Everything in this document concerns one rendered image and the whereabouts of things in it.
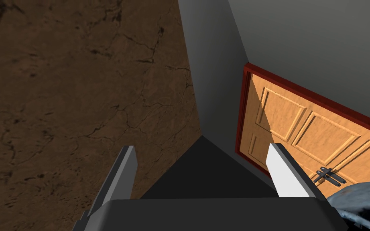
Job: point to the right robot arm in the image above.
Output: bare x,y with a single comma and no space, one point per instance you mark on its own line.
361,204

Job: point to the orange panelled wooden door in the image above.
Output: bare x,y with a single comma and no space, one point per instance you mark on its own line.
313,134

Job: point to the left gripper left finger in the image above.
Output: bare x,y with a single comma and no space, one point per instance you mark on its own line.
120,178

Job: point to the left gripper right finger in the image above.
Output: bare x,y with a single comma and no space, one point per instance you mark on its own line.
288,175

